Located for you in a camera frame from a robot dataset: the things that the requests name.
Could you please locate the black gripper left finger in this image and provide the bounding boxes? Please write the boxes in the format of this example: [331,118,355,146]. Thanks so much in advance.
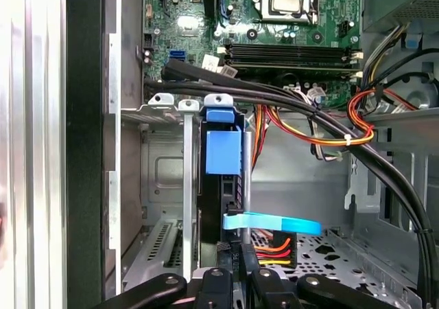
[92,266,235,309]

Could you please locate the black open PC case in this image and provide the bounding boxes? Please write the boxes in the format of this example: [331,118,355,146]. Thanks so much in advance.
[67,0,439,309]

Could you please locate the hard disk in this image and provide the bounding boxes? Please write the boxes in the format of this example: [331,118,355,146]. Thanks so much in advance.
[198,106,253,255]

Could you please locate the yellow and black supply wires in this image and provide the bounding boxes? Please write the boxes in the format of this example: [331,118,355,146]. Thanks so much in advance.
[361,22,411,83]

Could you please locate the blue data wire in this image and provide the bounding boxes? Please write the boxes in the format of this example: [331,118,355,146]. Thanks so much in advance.
[222,211,323,236]

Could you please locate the thick black cable bundle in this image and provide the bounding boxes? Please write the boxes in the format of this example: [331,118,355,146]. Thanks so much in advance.
[143,58,435,309]

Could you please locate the black power plug coloured wires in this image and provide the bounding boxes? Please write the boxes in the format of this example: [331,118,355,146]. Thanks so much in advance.
[217,231,298,272]

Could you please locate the round grey plastic housing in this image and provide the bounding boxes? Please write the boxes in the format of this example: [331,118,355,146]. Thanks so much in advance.
[394,61,439,114]

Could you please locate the green motherboard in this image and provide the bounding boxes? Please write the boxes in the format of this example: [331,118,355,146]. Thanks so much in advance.
[142,0,364,111]

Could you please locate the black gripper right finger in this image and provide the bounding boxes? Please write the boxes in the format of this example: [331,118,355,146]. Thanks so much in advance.
[239,244,392,309]

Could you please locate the metal optical drive cage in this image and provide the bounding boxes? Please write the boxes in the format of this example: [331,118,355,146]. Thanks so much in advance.
[344,111,439,241]

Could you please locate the metal disk bay cage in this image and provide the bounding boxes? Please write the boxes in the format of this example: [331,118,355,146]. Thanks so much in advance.
[121,92,253,289]

